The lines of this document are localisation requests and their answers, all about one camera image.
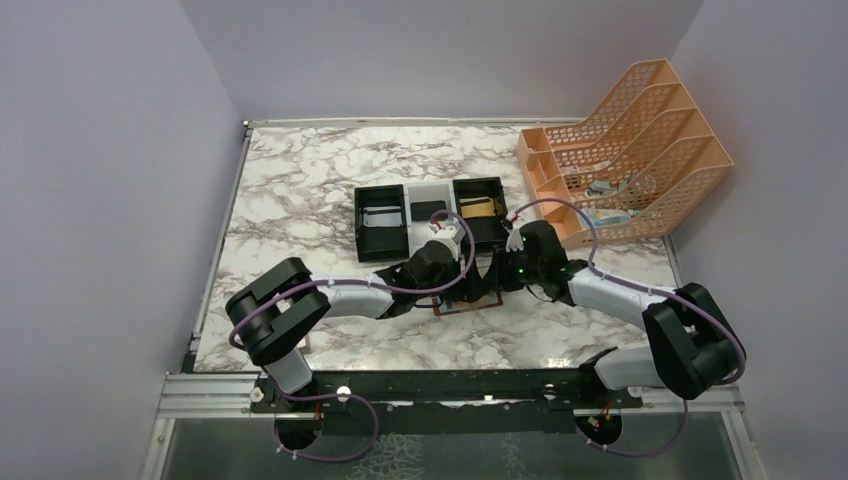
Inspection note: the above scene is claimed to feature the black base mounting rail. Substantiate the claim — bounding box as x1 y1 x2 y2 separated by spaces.
155 367 747 420

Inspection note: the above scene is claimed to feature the black and white card tray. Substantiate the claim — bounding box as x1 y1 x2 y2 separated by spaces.
354 177 508 263

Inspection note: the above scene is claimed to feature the black card in tray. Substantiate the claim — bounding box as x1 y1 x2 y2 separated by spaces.
410 200 447 222

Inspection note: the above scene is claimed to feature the orange plastic file organizer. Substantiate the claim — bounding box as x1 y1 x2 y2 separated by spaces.
515 59 734 248

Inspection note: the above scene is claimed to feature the gold card in tray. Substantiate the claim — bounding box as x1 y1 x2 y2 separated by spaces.
460 198 497 218

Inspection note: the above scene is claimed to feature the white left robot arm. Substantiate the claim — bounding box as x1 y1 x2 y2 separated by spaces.
226 240 476 394

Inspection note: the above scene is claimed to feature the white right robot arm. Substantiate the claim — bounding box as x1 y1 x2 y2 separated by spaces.
498 221 746 400

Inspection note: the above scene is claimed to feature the brown leather card holder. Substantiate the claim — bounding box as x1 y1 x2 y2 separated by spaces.
424 255 503 317

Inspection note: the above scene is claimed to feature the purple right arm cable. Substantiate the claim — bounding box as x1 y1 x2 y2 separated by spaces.
510 197 749 458

